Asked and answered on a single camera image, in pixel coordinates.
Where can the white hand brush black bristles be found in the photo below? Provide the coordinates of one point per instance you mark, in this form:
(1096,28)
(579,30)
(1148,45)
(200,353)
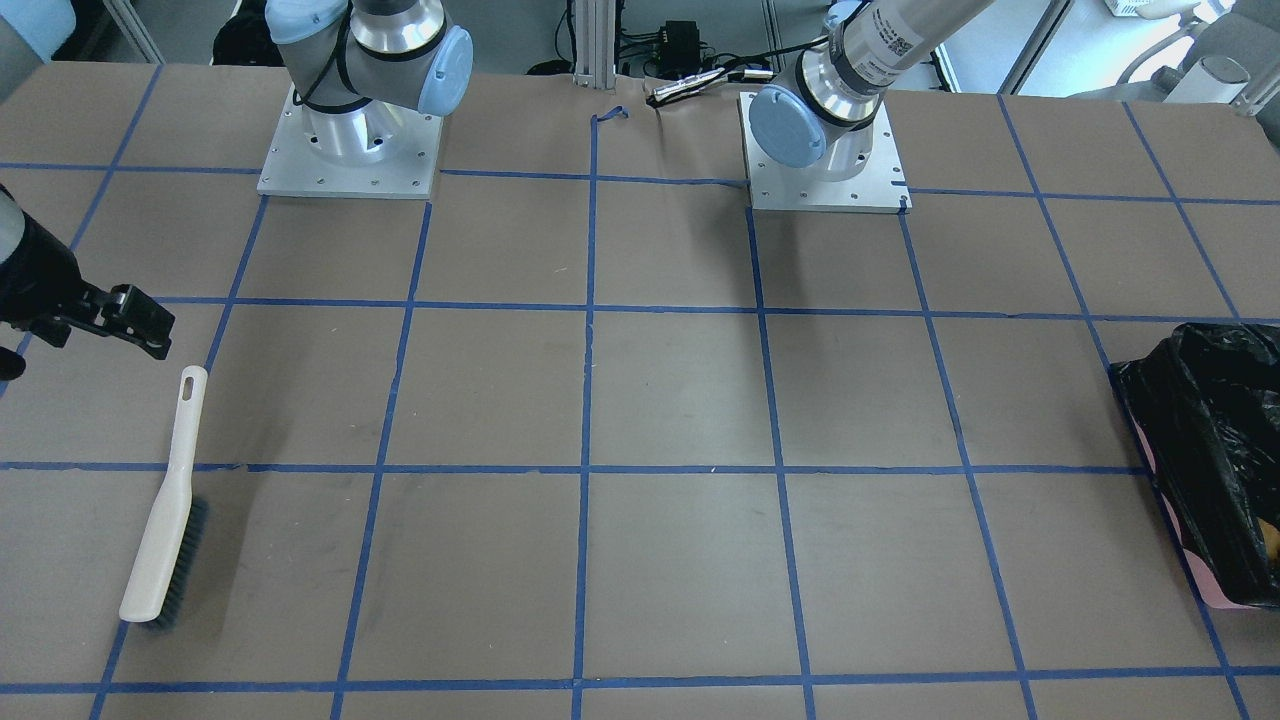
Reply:
(160,573)

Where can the grey office chair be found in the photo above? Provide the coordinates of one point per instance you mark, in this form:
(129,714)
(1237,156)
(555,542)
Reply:
(1232,60)

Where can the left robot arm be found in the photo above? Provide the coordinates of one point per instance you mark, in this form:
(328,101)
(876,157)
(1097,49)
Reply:
(821,114)

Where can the brown toy potato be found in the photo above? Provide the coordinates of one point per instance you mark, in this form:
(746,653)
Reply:
(1271,540)

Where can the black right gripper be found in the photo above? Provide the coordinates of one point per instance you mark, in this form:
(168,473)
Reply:
(38,272)

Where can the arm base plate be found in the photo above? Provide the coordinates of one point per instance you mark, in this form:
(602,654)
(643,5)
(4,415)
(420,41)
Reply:
(379,151)

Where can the bin with black bag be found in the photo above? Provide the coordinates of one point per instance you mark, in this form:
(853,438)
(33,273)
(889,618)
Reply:
(1204,405)

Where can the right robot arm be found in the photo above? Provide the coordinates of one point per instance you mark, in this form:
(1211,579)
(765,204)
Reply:
(372,82)

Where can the aluminium frame post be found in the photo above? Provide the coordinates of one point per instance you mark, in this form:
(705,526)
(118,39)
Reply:
(595,36)

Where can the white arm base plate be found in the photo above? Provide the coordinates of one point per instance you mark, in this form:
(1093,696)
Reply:
(860,172)

